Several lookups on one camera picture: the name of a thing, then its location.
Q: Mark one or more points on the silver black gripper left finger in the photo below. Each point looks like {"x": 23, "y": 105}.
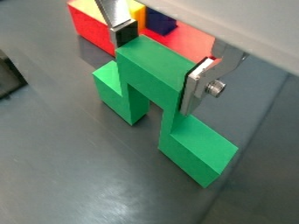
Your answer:
{"x": 122, "y": 25}

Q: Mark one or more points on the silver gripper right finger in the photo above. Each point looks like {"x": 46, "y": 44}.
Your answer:
{"x": 202, "y": 80}

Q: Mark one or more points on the green zigzag block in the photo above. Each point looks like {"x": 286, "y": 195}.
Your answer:
{"x": 146, "y": 75}

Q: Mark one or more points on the red board block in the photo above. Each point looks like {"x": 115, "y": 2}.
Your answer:
{"x": 190, "y": 42}

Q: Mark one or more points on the yellow block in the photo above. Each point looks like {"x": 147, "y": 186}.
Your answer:
{"x": 138, "y": 13}

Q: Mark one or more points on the blue block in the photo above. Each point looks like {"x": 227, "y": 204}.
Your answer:
{"x": 158, "y": 22}

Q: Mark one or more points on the black metal bracket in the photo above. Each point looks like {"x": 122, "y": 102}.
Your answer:
{"x": 11, "y": 77}

